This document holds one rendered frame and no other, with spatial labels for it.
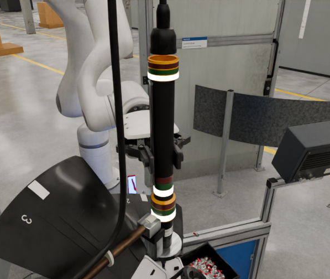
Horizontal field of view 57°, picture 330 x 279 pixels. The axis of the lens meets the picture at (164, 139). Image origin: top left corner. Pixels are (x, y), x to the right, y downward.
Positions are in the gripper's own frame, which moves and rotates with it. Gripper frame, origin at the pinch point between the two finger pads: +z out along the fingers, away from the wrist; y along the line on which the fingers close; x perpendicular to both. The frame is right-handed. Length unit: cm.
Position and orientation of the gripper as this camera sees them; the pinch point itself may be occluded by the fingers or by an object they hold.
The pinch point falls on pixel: (162, 158)
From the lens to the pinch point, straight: 49.1
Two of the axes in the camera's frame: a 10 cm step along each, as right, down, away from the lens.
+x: -0.1, -8.9, -4.6
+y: -9.6, 1.4, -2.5
